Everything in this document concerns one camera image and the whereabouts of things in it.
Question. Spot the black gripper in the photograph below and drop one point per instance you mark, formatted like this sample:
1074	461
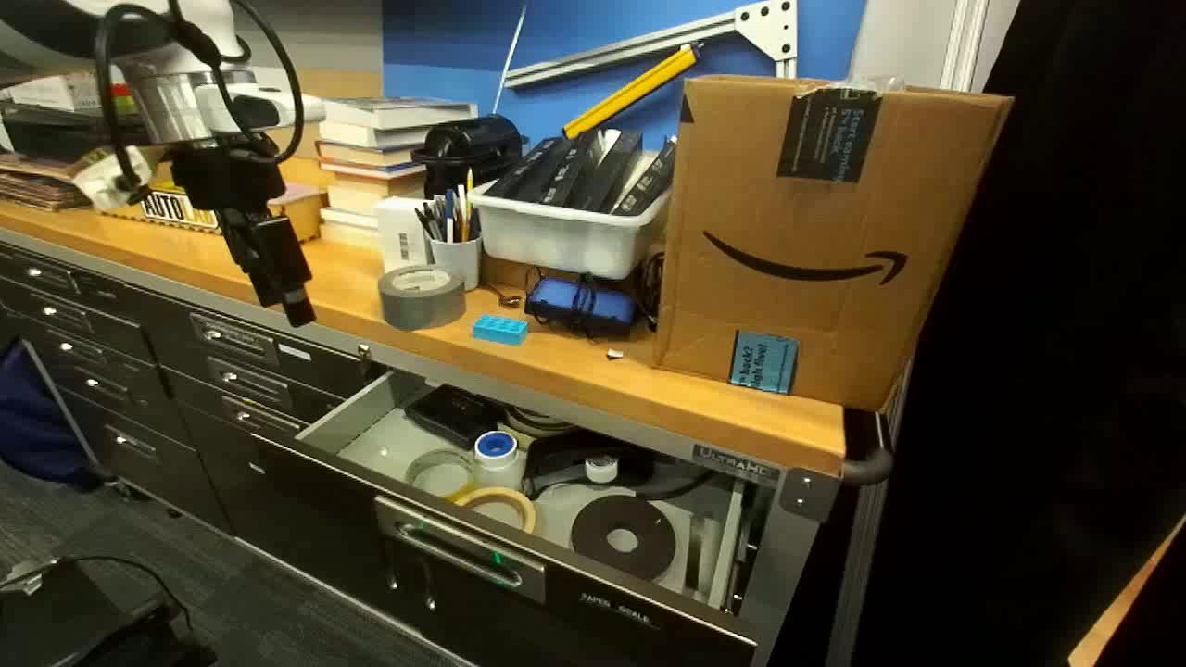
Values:
247	218

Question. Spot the blue lego brick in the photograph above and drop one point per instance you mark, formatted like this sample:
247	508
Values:
501	326

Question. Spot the black metal drawer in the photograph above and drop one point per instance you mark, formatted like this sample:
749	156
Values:
371	522

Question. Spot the black drawer cabinet workbench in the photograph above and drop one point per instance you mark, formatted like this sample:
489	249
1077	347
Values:
134	373

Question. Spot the shallow cardboard tray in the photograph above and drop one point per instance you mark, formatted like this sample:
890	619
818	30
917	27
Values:
303	205

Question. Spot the white pen cup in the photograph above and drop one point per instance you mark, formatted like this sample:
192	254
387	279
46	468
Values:
459	260

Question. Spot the stack of books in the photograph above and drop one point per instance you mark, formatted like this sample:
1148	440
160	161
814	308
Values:
371	144

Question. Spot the bunch of pens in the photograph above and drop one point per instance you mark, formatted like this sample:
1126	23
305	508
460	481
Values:
445	218

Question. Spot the clear tape roll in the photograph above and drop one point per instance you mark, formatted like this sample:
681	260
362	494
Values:
417	477

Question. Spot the flat cardboard sheet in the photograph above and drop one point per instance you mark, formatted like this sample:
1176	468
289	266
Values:
339	82

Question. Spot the tan masking tape roll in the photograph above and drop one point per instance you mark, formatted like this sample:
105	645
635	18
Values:
470	499

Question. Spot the dark blue chair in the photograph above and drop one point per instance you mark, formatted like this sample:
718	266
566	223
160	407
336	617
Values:
38	419

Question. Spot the white plastic bin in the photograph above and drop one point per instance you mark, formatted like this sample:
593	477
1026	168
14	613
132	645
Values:
556	234

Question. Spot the blue and black device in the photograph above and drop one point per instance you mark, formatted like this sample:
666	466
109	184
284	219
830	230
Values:
578	304

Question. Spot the black flat devices stack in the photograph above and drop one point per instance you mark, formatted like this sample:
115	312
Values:
578	168

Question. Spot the small white cap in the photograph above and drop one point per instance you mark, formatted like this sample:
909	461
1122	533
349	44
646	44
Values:
603	468

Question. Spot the black floor object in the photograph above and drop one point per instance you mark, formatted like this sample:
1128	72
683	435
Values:
77	623

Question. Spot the yellow bar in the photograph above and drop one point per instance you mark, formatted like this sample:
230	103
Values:
630	90

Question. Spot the black disc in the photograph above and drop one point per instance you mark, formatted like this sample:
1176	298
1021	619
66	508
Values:
655	543

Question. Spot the brown cardboard shipping box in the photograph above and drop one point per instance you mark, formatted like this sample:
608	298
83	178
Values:
801	223

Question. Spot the black curtain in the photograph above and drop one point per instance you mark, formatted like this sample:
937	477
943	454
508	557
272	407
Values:
1052	373

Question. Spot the wooden plank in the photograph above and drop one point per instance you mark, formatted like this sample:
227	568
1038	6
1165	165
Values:
1116	613

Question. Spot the grey duct tape roll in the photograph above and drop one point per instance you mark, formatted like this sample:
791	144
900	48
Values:
419	298

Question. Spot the perforated metal rail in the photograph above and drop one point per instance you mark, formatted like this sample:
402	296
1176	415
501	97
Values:
667	35

